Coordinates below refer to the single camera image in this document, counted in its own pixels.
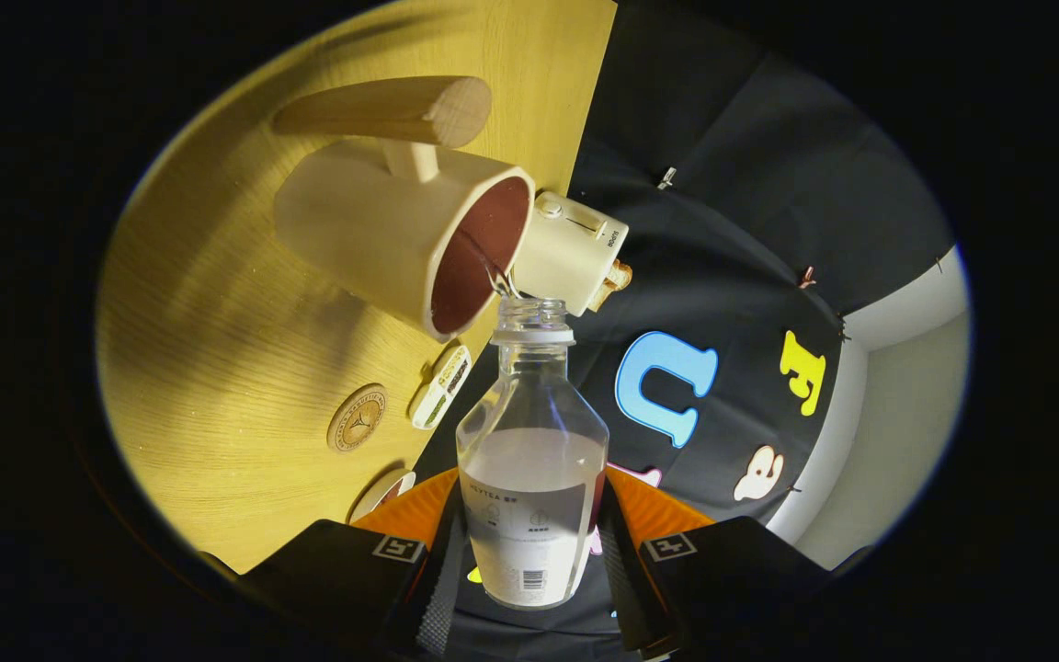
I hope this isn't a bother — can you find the white round plate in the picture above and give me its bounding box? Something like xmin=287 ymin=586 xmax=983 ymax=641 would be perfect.
xmin=348 ymin=470 xmax=417 ymax=525

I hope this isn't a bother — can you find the beige cup with wooden handle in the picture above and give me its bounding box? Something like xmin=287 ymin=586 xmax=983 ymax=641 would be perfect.
xmin=272 ymin=75 xmax=537 ymax=343

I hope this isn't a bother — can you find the cream white toaster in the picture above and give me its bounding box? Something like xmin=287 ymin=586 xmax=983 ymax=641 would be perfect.
xmin=511 ymin=190 xmax=632 ymax=316

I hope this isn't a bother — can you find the clear juice bottle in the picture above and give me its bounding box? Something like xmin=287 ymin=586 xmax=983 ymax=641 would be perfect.
xmin=456 ymin=296 xmax=610 ymax=610

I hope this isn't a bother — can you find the black backdrop cloth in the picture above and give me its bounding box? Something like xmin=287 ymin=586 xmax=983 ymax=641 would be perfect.
xmin=410 ymin=0 xmax=958 ymax=662

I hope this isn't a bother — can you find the white divided grain tray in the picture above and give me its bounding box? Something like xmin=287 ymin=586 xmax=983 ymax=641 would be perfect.
xmin=410 ymin=345 xmax=473 ymax=431

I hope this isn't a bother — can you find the toasted bread slice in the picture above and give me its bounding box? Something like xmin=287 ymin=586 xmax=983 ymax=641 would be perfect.
xmin=601 ymin=259 xmax=633 ymax=312

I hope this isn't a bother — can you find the round brown coaster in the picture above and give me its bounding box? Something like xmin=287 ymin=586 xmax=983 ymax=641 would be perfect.
xmin=326 ymin=383 xmax=389 ymax=453

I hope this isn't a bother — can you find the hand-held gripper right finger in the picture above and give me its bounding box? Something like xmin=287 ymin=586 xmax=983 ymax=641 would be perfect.
xmin=596 ymin=464 xmax=832 ymax=661

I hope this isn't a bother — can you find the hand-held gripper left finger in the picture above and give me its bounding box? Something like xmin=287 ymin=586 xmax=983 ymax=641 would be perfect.
xmin=240 ymin=467 xmax=466 ymax=661

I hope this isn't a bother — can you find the wooden table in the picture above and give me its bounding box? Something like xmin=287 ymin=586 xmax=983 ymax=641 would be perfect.
xmin=96 ymin=0 xmax=618 ymax=576

